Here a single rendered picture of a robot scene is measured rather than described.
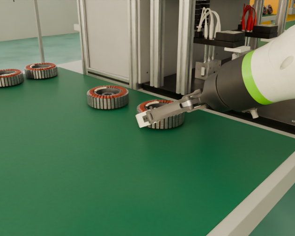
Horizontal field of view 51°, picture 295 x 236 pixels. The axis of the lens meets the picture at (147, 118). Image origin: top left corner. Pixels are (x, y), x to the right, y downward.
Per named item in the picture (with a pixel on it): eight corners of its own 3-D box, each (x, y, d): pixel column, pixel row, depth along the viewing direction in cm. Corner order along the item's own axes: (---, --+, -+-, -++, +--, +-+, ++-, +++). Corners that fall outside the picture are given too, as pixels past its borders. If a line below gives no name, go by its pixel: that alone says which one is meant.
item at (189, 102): (210, 102, 60) (211, 102, 55) (185, 110, 61) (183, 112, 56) (206, 90, 60) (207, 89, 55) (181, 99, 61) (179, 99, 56)
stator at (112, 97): (137, 102, 85) (136, 89, 84) (106, 114, 77) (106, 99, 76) (109, 93, 92) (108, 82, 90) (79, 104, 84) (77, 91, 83)
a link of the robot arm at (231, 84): (263, 43, 54) (232, 50, 48) (285, 106, 54) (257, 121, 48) (236, 56, 59) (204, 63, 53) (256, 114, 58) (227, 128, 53)
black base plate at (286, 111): (364, 77, 109) (365, 71, 108) (298, 136, 66) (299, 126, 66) (241, 58, 139) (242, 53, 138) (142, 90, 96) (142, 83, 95)
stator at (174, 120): (194, 121, 73) (195, 106, 71) (159, 135, 66) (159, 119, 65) (161, 108, 81) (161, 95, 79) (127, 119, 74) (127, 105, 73)
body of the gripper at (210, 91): (225, 113, 53) (188, 123, 60) (252, 101, 58) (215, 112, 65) (210, 72, 53) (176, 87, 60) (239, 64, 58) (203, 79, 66)
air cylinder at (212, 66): (220, 76, 103) (221, 59, 101) (207, 80, 98) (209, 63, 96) (207, 73, 106) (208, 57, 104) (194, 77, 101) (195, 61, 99)
